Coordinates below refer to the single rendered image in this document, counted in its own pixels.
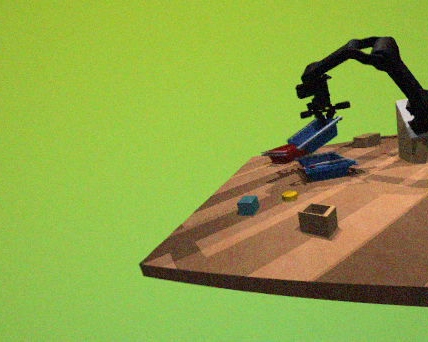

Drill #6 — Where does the blue plastic tray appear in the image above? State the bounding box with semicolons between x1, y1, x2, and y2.
296;153;358;182

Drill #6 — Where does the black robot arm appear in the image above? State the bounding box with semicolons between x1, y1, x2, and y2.
295;36;428;135

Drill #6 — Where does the teal block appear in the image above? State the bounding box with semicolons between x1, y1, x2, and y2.
237;196;260;216

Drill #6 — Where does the yellow short cylinder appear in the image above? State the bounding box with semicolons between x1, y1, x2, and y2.
282;191;298;202

